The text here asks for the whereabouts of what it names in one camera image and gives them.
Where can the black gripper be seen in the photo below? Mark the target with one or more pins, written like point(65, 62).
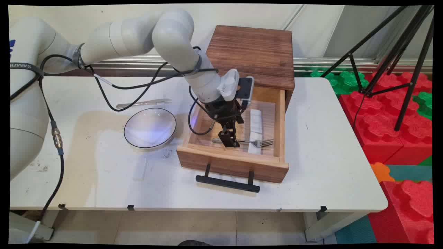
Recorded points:
point(225, 110)

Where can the silver fork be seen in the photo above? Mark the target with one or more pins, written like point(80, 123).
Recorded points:
point(258, 142)

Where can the silver table knife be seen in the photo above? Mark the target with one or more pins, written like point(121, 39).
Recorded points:
point(142, 103)

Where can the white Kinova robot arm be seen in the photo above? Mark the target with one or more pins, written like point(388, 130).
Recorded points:
point(138, 34)

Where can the light wooden drawer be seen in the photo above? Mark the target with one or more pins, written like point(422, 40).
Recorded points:
point(232, 166)

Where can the white plate black rim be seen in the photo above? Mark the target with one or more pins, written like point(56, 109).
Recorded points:
point(150, 128)

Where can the dark wooden cabinet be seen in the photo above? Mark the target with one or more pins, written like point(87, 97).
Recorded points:
point(256, 52)

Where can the dark grey rounded object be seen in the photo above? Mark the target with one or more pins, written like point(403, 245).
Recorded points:
point(193, 242)

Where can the white table leg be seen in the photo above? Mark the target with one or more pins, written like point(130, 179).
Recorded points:
point(31, 228)
point(325, 224)

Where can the large red foam block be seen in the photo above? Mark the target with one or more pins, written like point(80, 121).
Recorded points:
point(377, 131)

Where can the orange foam piece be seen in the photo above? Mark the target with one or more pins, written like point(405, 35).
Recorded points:
point(380, 172)

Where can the teal foam block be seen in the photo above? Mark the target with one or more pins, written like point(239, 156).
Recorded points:
point(356, 231)

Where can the teal foam mat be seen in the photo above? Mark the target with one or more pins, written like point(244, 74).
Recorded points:
point(412, 173)

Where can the black tripod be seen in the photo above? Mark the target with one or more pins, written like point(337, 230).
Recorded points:
point(412, 83)

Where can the small green foam block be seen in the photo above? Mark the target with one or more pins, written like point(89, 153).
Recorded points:
point(425, 103)

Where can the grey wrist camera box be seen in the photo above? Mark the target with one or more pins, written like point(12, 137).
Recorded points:
point(245, 88)

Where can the white ribbed camera mount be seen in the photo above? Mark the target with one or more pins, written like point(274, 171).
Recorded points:
point(228, 84)

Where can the aluminium wall rail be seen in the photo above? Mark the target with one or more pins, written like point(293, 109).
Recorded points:
point(311, 64)

